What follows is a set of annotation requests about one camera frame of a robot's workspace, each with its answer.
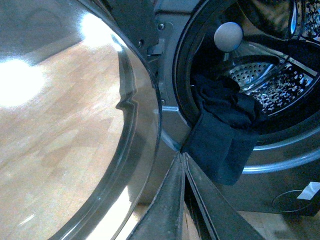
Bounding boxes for round washing machine door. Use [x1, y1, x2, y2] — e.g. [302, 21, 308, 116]
[0, 0, 161, 240]

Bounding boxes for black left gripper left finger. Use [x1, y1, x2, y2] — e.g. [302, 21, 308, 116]
[127, 153, 186, 240]

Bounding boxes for grey round knob in drum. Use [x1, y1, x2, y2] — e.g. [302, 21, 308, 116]
[213, 22, 244, 53]

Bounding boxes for dark navy mesh garment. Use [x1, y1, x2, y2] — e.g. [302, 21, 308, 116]
[181, 74, 267, 186]

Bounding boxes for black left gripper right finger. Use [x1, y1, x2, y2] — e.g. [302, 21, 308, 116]
[182, 153, 264, 240]

